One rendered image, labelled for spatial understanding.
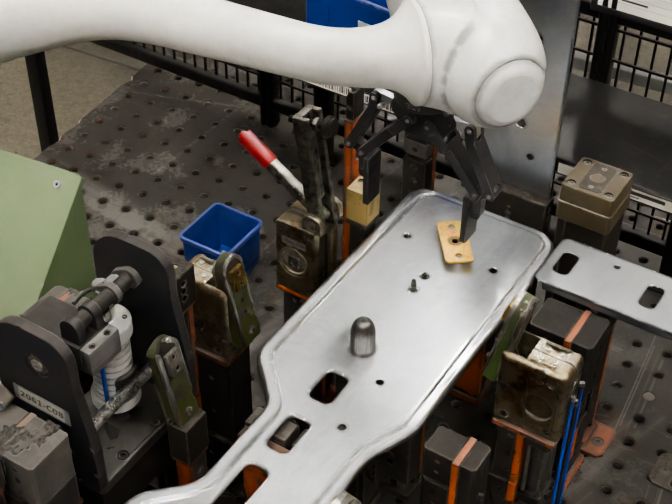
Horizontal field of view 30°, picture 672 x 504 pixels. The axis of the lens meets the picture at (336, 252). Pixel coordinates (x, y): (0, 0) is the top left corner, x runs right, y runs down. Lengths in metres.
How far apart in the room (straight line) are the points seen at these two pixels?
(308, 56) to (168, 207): 1.09
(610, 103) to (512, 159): 0.24
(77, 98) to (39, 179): 1.94
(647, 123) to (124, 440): 0.91
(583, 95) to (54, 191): 0.81
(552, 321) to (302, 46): 0.60
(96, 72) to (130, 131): 1.51
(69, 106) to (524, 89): 2.73
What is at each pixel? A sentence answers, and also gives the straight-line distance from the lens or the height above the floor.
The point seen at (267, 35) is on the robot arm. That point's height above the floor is 1.48.
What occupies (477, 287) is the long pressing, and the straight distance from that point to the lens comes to 1.64.
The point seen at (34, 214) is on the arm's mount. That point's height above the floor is 0.93.
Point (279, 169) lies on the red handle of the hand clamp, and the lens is 1.63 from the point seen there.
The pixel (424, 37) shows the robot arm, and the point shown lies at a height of 1.49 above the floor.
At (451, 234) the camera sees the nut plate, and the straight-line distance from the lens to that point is 1.69.
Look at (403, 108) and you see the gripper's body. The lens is 1.45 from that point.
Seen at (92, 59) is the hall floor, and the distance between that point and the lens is 4.00.
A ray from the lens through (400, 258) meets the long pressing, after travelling 1.67.
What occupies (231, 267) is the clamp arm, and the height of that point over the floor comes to 1.10.
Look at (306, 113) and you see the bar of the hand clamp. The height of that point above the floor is 1.21.
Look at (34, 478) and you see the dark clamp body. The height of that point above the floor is 1.06.
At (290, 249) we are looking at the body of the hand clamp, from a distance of 1.67.
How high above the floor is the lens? 2.10
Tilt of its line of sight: 41 degrees down
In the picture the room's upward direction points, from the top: 1 degrees clockwise
